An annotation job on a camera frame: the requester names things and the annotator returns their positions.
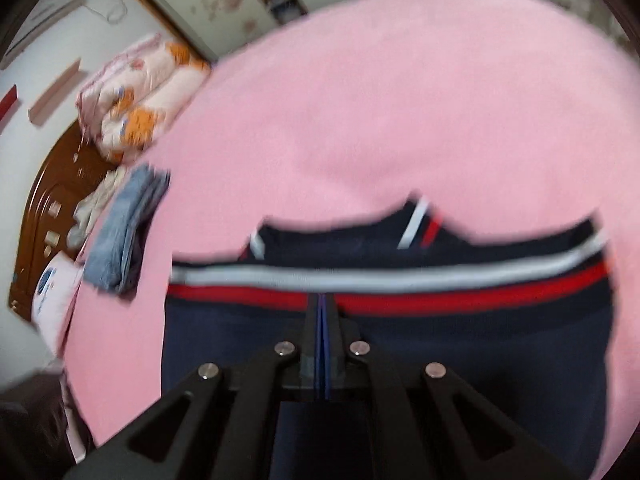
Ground brown wooden headboard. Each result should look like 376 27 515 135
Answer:
7 120 117 322

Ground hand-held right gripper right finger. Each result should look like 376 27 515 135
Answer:
322 294 584 480

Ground red wall decoration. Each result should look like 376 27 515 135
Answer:
0 84 19 124

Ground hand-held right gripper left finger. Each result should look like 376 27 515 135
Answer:
62 294 324 480

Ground white air conditioner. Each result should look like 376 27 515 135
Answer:
0 0 86 69

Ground bear print pink quilt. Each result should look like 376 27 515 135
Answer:
75 32 211 164

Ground pink fleece blanket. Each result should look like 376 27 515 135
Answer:
62 0 640 480

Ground pink wall shelf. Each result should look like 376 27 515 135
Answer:
27 57 84 126

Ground white pillow with blue print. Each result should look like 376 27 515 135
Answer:
31 252 85 357

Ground white wall cord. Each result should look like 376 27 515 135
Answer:
84 0 127 24

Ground navy and red varsity jacket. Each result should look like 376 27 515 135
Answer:
162 192 617 480

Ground crumpled grey white cloth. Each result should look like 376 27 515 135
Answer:
67 167 127 251

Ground folded blue jeans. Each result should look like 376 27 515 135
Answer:
82 163 172 297

